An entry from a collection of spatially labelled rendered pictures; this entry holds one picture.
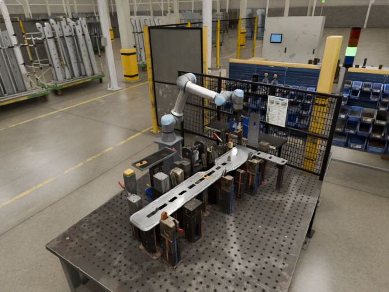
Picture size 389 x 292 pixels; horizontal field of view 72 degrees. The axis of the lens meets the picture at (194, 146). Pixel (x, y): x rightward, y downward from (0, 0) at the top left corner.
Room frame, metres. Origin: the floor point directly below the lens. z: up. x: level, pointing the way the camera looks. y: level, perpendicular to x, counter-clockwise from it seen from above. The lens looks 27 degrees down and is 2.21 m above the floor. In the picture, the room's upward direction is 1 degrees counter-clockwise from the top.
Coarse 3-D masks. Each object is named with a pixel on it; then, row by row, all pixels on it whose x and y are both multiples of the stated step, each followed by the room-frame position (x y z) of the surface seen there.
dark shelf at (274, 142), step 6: (216, 120) 2.99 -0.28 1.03; (204, 126) 2.84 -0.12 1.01; (210, 126) 2.80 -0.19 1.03; (216, 126) 2.79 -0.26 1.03; (222, 126) 2.79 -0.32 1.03; (228, 126) 2.78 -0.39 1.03; (228, 132) 2.62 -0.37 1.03; (246, 138) 2.47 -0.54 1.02; (258, 138) 2.45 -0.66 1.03; (264, 138) 2.44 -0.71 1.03; (270, 138) 2.44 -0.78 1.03; (276, 138) 2.44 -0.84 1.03; (282, 138) 2.43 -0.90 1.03; (270, 144) 2.31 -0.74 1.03; (276, 144) 2.31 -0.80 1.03; (282, 144) 2.33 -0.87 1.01
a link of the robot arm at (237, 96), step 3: (234, 90) 2.15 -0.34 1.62; (237, 90) 2.14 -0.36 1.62; (240, 90) 2.14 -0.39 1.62; (234, 93) 2.13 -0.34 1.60; (237, 93) 2.11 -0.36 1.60; (240, 93) 2.11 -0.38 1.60; (234, 96) 2.13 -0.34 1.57; (237, 96) 2.11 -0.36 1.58; (240, 96) 2.11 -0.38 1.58; (234, 99) 2.13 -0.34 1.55; (237, 99) 2.11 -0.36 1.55; (240, 99) 2.11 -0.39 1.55; (234, 102) 2.13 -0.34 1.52; (237, 102) 2.11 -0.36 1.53; (240, 102) 2.11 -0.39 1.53
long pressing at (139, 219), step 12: (240, 156) 2.14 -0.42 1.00; (228, 168) 1.94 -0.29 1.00; (192, 180) 1.77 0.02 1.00; (204, 180) 1.76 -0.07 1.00; (216, 180) 1.78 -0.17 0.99; (168, 192) 1.61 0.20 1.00; (180, 192) 1.62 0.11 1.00; (192, 192) 1.61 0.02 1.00; (156, 204) 1.48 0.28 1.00; (168, 204) 1.48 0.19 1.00; (180, 204) 1.48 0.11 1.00; (132, 216) 1.36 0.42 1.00; (144, 216) 1.36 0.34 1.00; (156, 216) 1.36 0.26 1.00; (144, 228) 1.25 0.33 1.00
